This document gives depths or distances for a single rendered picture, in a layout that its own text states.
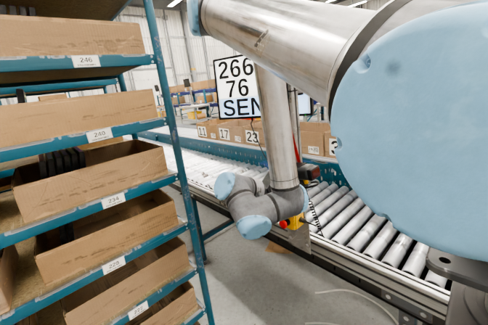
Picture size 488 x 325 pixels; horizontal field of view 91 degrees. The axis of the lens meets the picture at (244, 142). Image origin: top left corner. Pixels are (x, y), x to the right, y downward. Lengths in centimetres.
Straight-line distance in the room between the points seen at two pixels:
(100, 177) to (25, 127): 22
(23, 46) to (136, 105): 29
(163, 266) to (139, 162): 41
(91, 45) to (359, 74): 75
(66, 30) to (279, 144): 64
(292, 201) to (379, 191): 56
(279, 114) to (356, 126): 50
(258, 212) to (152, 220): 40
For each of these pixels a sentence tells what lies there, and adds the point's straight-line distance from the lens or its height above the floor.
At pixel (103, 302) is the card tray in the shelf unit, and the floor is 81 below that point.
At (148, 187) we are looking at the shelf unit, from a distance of 86.
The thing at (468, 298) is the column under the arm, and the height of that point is 108.
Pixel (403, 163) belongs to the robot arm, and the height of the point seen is 136.
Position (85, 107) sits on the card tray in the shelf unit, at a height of 141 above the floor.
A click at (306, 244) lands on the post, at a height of 70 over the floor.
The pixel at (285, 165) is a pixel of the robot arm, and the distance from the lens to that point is 71.
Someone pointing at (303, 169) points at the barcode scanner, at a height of 108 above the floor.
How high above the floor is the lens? 142
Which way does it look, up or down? 14 degrees down
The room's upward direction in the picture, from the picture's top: 7 degrees counter-clockwise
